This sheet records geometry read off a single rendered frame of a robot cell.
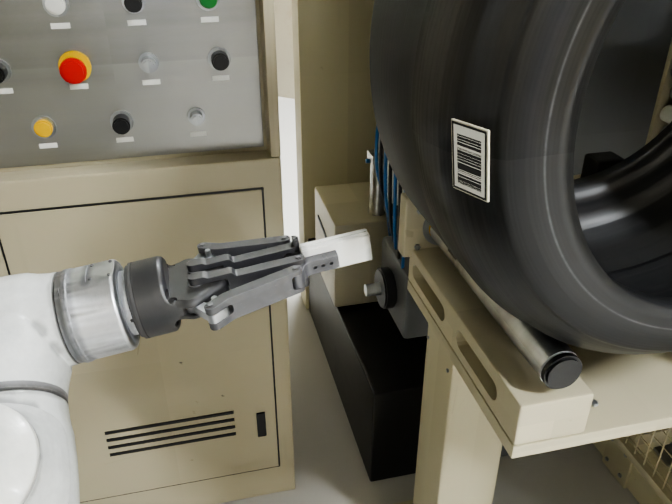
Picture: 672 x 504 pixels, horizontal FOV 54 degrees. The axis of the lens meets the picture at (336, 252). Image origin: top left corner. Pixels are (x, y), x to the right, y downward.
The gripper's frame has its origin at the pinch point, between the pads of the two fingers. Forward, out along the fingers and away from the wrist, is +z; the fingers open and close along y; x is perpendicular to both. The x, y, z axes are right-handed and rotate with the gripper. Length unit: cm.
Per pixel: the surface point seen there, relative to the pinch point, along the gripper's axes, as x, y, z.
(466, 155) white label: -12.3, -10.6, 9.8
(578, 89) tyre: -16.7, -13.1, 17.6
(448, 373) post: 49, 29, 21
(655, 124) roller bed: 14, 39, 66
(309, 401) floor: 103, 89, -1
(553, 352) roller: 13.4, -8.0, 19.7
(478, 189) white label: -9.8, -11.8, 10.2
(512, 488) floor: 109, 46, 42
